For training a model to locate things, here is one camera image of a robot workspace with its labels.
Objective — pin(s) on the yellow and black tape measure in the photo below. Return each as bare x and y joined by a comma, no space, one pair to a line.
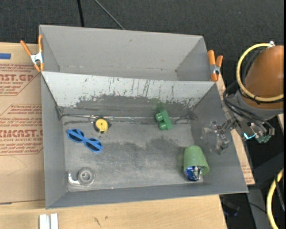
101,124

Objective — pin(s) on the grey metal bin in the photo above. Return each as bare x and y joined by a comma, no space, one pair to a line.
143,156

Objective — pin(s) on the blue and silver crumpled can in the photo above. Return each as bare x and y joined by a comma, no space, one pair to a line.
193,173

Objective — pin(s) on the green toy block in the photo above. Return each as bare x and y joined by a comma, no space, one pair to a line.
163,119

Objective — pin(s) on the blue sunglasses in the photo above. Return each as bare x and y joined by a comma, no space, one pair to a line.
84,140

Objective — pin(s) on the brown cardboard board, red print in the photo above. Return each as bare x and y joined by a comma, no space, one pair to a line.
16,151

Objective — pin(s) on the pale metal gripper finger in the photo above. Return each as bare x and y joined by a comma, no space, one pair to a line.
222,143
212,133

